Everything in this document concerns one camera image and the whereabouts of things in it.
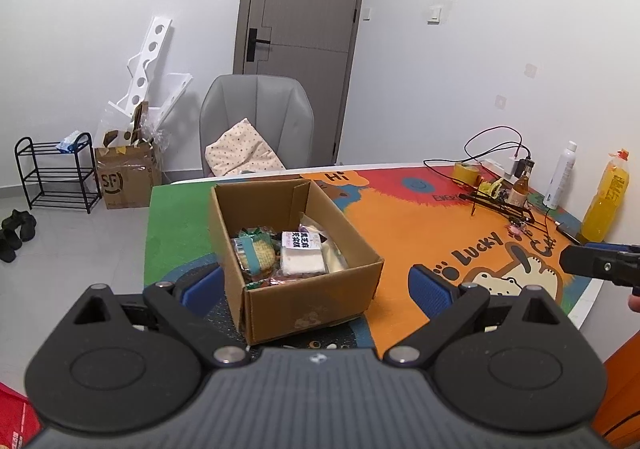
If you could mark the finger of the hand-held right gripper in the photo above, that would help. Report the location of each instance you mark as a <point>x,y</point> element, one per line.
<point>600,264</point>

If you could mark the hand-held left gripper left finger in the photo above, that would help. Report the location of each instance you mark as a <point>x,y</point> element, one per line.
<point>202,286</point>

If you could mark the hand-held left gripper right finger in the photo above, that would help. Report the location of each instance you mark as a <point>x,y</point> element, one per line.
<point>432,291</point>

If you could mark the teal band snack pack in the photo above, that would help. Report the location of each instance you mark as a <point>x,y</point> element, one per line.
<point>255,256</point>

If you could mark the plain green snack packet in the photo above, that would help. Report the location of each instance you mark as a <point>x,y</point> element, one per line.
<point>255,232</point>

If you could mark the white snack pack black label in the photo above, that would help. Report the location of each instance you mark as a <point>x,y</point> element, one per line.
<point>302,254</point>

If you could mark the purple bread packet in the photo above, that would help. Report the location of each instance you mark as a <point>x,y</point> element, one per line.
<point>332,254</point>

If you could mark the brown cardboard box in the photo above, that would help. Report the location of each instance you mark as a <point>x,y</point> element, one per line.
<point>310,299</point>

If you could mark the person's right hand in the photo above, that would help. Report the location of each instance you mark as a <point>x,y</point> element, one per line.
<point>635,304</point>

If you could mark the black smartphone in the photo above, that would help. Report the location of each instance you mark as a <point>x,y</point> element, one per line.
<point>569,231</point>

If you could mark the orange juice bottle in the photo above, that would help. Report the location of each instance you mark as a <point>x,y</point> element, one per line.
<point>605,204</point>

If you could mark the colourful cat print mat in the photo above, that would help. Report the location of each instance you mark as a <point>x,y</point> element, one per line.
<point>400,239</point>

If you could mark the white spray bottle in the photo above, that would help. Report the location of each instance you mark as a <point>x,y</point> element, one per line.
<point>560,179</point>

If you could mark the brown glass bottle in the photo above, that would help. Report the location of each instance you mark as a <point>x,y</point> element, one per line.
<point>520,191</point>

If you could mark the black metal stand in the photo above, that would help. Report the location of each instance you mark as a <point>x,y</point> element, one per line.
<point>500,205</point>

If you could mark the yellow plastic item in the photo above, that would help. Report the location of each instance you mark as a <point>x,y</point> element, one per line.
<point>489,188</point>

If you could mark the yellow tape roll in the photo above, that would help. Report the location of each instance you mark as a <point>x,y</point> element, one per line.
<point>466,174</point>

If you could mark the black charger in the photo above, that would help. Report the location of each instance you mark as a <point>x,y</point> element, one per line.
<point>526,165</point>

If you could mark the brown printed carton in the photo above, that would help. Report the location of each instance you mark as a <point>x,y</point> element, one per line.
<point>125,179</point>

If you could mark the white power strip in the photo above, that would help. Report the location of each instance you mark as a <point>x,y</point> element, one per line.
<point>495,168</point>

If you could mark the orange furniture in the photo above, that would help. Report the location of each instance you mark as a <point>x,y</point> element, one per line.
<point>625,404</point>

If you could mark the dotted cream cushion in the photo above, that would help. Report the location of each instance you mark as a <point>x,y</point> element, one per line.
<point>240,149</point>

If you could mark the black shoe rack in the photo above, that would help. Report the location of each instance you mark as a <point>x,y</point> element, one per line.
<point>55,174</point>

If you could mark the dark shoes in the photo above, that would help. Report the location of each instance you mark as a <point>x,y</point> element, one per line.
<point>15,234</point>

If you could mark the blue packet on rack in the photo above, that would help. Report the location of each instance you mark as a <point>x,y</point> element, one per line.
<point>72,141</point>

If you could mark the grey chair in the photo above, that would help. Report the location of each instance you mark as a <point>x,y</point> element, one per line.
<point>260,99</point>

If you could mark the red bag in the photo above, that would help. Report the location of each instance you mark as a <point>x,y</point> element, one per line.
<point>17,419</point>

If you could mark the white perforated board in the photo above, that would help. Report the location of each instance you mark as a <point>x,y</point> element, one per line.
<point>150,49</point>

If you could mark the grey door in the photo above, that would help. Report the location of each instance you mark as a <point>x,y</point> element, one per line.
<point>305,29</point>

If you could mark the white light switch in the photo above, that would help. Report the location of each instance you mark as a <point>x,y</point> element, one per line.
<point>434,13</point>

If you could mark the small white wall switch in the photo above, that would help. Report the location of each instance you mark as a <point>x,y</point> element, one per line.
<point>366,13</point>

